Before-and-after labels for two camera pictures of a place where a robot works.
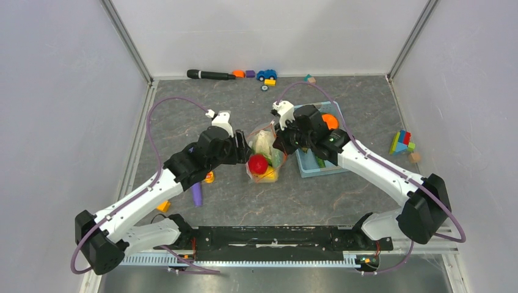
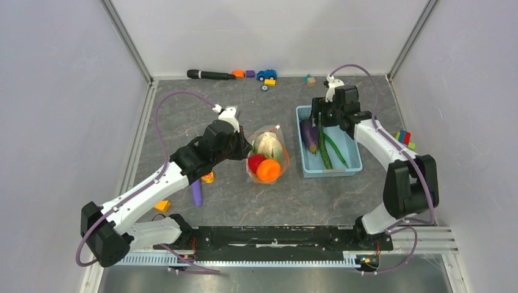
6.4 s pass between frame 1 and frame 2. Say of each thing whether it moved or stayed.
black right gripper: moved
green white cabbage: stayed
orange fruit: moved
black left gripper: stayed
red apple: stayed
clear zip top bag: stayed
